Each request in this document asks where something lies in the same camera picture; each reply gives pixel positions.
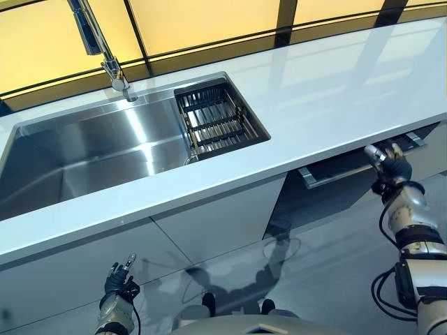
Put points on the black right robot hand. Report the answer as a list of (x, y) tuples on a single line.
[(396, 169)]

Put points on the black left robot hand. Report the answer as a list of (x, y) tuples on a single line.
[(117, 282)]

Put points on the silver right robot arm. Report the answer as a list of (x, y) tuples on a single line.
[(412, 216)]

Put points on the wide white cabinet door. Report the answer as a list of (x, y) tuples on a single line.
[(70, 279)]

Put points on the black left robot foot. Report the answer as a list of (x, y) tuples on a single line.
[(209, 303)]

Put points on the black robot foot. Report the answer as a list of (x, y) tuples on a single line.
[(268, 307), (209, 303)]

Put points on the narrow white cabinet door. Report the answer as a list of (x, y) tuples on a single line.
[(216, 220)]

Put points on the stainless steel sink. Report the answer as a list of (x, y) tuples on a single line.
[(104, 150)]

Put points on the grey robot torso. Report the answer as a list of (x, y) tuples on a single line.
[(251, 329)]

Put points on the round sink drain strainer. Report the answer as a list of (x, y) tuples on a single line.
[(191, 160)]

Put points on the black right robot foot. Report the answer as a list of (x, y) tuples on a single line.
[(268, 307)]

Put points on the black sink drying rack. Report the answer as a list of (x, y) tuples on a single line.
[(220, 122)]

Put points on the chrome kitchen faucet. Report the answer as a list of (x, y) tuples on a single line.
[(91, 35)]

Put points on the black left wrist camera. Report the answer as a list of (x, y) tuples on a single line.
[(132, 289)]

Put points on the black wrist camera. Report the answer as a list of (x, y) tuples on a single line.
[(379, 190), (132, 289)]

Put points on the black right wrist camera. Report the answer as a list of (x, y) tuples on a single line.
[(379, 190)]

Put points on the window frame bars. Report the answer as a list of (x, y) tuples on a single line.
[(286, 21)]

